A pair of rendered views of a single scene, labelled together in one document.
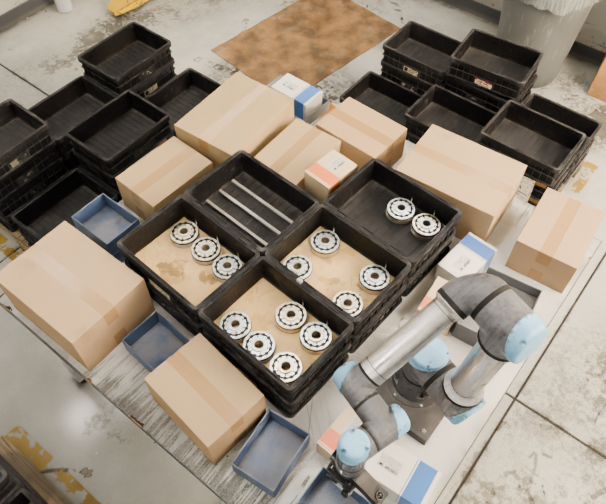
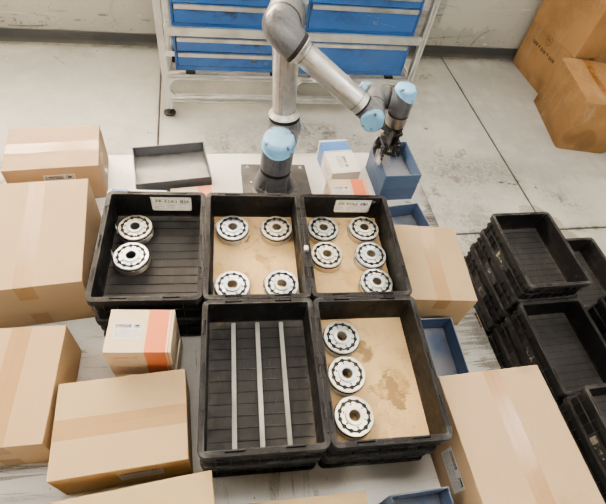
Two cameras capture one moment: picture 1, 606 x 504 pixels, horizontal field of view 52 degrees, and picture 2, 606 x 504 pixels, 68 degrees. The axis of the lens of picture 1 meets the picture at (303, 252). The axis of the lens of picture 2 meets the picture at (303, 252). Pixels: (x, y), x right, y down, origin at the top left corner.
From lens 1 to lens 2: 1.95 m
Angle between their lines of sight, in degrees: 70
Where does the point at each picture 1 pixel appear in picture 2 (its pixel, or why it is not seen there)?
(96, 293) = (495, 400)
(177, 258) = (378, 398)
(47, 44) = not seen: outside the picture
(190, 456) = not seen: hidden behind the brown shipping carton
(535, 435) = not seen: hidden behind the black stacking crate
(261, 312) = (342, 283)
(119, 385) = (481, 357)
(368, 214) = (157, 285)
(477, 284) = (289, 13)
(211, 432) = (446, 232)
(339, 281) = (257, 254)
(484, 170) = (19, 211)
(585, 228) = (43, 133)
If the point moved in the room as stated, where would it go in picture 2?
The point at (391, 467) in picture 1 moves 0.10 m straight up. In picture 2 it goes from (342, 160) to (348, 140)
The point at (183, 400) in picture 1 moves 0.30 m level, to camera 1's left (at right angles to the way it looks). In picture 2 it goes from (454, 263) to (536, 322)
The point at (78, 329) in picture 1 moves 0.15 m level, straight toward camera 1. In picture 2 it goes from (526, 374) to (516, 325)
